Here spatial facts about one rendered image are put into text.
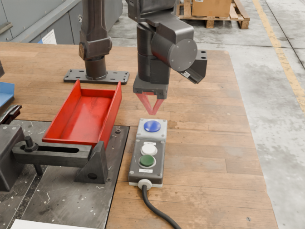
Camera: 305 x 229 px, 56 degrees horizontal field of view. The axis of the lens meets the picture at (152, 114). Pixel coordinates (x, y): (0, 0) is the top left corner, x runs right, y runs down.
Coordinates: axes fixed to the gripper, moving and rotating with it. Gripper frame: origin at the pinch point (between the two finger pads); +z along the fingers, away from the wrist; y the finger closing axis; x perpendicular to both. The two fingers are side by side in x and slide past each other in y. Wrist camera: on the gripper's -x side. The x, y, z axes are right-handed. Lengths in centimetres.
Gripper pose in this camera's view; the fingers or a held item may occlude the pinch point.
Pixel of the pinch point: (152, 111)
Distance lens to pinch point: 63.7
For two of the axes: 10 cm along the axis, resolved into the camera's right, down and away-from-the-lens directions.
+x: -9.9, -0.7, 0.9
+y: 1.1, -6.0, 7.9
